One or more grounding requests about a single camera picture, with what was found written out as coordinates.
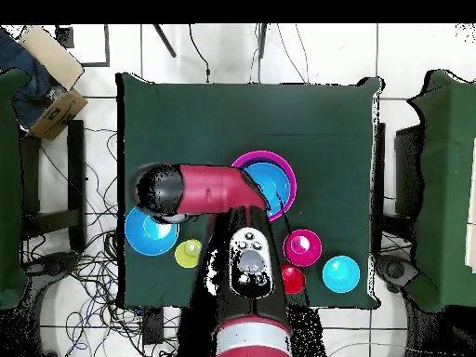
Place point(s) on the medium blue bowl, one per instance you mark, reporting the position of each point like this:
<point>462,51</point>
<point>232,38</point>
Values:
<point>273,182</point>
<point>148,238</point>

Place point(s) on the large pink bowl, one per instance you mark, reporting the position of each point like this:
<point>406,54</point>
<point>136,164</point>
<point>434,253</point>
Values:
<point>260,153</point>

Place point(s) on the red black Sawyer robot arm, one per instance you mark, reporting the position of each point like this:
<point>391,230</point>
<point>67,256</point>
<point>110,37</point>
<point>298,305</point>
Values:
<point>219,189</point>

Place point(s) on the yellow cup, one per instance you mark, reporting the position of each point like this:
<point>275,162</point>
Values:
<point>187,254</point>

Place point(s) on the small crimson bowl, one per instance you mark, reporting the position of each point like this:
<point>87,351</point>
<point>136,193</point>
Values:
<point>306,251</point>

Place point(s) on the dark green tablecloth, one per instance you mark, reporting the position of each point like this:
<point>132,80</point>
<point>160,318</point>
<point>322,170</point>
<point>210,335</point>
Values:
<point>178,119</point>

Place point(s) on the red cup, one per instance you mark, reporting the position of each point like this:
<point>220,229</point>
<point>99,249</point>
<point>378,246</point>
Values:
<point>293,282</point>

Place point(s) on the small blue bowl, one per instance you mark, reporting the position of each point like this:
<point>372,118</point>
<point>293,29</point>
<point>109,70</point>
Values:
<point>341,275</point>

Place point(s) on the black floor box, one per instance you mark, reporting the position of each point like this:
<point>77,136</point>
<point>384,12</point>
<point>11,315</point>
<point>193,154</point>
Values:
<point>152,327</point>

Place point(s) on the black box cabinet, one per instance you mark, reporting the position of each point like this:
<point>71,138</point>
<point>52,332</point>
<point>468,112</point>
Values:
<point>407,167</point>

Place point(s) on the brown cardboard box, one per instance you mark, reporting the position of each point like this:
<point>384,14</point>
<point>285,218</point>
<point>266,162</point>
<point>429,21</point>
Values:
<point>55,115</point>

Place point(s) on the beige cushion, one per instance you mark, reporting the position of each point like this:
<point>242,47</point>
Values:
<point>52,55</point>

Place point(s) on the dark blue cloth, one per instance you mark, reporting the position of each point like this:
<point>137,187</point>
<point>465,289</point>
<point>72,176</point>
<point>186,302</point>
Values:
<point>26,93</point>

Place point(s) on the black stand frame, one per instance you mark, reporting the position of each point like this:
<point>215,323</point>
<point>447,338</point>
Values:
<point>76,167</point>

